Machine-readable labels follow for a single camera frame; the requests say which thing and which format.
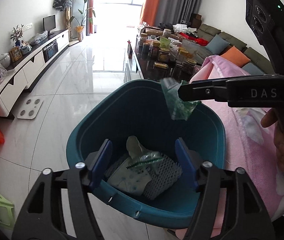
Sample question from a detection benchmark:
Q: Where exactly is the green clear plastic wrapper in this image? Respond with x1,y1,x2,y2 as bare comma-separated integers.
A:
160,77,201,121

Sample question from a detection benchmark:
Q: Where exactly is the teal plastic trash bin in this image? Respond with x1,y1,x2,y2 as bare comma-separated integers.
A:
66,80,226,229

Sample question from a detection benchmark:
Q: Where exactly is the right hand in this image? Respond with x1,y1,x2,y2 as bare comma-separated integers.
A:
261,108,284,172

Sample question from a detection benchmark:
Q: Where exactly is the blue-grey cushion right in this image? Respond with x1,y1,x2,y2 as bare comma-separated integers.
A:
242,62,265,75

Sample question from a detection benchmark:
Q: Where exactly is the blue-grey cushion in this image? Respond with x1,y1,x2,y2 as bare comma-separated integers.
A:
242,62,265,75
205,35,230,55

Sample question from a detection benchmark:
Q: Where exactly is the orange cushion left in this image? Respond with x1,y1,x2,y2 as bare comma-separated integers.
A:
221,46,251,68

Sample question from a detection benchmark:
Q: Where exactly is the blue-grey cushion left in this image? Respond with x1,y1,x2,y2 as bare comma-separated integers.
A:
205,35,230,55

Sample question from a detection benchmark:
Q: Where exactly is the green sectional sofa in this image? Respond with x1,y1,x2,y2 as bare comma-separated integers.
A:
172,23,275,75

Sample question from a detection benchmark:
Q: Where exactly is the pink floral table cloth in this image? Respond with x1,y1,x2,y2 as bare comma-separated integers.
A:
175,55,284,238

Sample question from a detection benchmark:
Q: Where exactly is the cluttered coffee table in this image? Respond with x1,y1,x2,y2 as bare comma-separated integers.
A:
125,30,201,82

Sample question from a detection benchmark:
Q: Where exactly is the grey curtain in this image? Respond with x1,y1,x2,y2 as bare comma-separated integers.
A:
154,0,201,25

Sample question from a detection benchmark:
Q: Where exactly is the orange curtain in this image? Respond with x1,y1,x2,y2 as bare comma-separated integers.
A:
140,0,159,25

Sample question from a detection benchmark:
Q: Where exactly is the white bathroom scale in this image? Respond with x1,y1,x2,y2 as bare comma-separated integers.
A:
17,98,43,120

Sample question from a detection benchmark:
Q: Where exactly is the white tv cabinet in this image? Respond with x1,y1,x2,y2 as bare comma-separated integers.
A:
0,30,69,119

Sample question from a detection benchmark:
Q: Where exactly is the tall green floor plant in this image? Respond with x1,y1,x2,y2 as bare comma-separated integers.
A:
70,0,96,42

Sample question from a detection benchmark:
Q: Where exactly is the white standing air conditioner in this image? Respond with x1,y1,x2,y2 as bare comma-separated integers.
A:
70,0,88,38

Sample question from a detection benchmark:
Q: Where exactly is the small black monitor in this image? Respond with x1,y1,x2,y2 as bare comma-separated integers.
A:
43,15,56,36

